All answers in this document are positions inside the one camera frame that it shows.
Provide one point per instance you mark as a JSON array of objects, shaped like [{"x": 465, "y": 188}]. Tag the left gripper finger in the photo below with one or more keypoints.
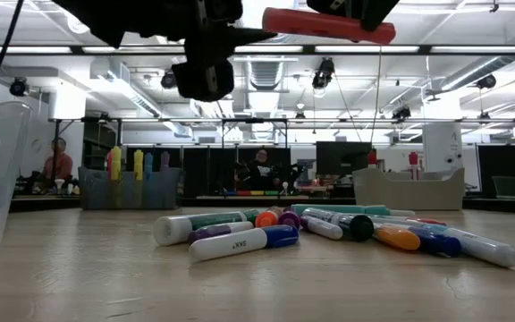
[{"x": 250, "y": 36}]

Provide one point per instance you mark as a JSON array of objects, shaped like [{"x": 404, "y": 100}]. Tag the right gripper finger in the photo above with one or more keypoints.
[{"x": 376, "y": 11}]

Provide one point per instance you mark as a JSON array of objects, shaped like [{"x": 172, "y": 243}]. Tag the slim red marker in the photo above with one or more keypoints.
[{"x": 311, "y": 24}]

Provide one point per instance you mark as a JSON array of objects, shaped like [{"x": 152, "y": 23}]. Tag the purple highlighter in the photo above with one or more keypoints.
[{"x": 164, "y": 161}]

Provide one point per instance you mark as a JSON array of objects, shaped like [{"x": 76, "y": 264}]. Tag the yellow highlighter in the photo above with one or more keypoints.
[
  {"x": 138, "y": 163},
  {"x": 115, "y": 163}
]

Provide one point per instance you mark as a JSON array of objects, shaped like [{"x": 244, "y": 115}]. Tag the light blue highlighter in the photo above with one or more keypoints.
[{"x": 148, "y": 164}]

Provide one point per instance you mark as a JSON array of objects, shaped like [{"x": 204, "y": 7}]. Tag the dark red dry-erase marker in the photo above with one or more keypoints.
[{"x": 372, "y": 158}]

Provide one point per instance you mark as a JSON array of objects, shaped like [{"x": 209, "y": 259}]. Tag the pink highlighter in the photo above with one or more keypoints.
[{"x": 109, "y": 163}]

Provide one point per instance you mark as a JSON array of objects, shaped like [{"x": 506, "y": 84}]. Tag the bright red dry-erase marker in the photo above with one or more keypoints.
[{"x": 413, "y": 158}]

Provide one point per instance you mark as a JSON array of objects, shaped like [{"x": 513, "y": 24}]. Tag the purple marker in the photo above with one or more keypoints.
[{"x": 289, "y": 219}]

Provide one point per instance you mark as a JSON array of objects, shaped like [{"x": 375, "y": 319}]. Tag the slim teal marker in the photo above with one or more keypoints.
[{"x": 338, "y": 209}]

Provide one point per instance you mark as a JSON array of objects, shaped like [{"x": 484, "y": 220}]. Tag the white green-capped marker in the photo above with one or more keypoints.
[{"x": 181, "y": 228}]

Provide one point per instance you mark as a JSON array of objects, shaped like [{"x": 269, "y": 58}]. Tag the black overhead beam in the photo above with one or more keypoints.
[{"x": 425, "y": 49}]

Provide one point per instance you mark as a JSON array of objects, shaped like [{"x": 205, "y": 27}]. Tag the black hanging spotlight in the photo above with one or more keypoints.
[
  {"x": 324, "y": 71},
  {"x": 401, "y": 113},
  {"x": 486, "y": 81},
  {"x": 166, "y": 80},
  {"x": 18, "y": 87}
]

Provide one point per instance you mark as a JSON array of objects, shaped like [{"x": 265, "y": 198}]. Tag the person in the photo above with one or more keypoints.
[
  {"x": 262, "y": 172},
  {"x": 61, "y": 165}
]

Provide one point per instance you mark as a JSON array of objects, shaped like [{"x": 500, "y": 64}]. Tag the black partition curtain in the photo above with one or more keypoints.
[
  {"x": 490, "y": 161},
  {"x": 204, "y": 170}
]

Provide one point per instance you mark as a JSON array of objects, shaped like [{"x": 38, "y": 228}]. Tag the black monitor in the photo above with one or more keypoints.
[{"x": 342, "y": 158}]

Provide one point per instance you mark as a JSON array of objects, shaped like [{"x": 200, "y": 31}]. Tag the white pillar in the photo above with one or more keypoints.
[{"x": 443, "y": 147}]

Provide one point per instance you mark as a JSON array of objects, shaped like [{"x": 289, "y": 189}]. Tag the small white desk object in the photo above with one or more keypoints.
[{"x": 284, "y": 185}]

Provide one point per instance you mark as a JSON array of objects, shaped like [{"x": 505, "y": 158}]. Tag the row of coloured blocks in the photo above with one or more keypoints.
[{"x": 253, "y": 192}]

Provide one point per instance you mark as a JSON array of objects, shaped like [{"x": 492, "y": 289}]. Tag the dark grey plastic bin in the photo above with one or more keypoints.
[{"x": 128, "y": 197}]

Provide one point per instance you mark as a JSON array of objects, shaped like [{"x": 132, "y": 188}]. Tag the orange-pink marker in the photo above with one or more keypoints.
[{"x": 266, "y": 219}]

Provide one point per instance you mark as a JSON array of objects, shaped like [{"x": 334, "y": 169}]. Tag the light grey plastic bin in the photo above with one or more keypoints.
[{"x": 409, "y": 192}]

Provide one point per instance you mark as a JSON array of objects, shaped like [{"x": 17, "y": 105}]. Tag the white purple-capped marker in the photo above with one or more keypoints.
[{"x": 213, "y": 231}]

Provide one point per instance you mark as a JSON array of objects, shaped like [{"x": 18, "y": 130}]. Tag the white blue-capped marker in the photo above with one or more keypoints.
[{"x": 230, "y": 245}]

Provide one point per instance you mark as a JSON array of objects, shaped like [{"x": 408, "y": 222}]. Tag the dark green-capped marker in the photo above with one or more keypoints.
[{"x": 356, "y": 226}]

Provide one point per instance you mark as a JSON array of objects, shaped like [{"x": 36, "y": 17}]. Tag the thin white red-capped marker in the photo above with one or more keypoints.
[{"x": 429, "y": 221}]

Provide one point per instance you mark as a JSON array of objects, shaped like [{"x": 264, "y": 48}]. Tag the grey office chair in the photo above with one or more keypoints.
[{"x": 508, "y": 188}]

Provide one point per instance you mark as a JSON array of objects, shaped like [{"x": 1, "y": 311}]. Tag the thin orange marker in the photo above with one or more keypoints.
[{"x": 398, "y": 238}]

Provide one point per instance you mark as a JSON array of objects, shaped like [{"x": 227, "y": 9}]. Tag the thin dark blue marker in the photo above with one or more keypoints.
[{"x": 438, "y": 244}]

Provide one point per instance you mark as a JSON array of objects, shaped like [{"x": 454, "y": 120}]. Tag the thin white light-blue marker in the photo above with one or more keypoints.
[{"x": 485, "y": 250}]

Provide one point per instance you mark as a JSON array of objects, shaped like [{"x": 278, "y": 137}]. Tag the silver ventilation duct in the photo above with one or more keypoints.
[{"x": 264, "y": 76}]

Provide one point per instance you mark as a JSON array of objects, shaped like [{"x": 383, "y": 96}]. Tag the black background frame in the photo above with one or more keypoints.
[{"x": 257, "y": 120}]

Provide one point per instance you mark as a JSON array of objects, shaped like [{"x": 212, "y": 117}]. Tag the black metal table frame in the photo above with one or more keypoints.
[{"x": 204, "y": 202}]

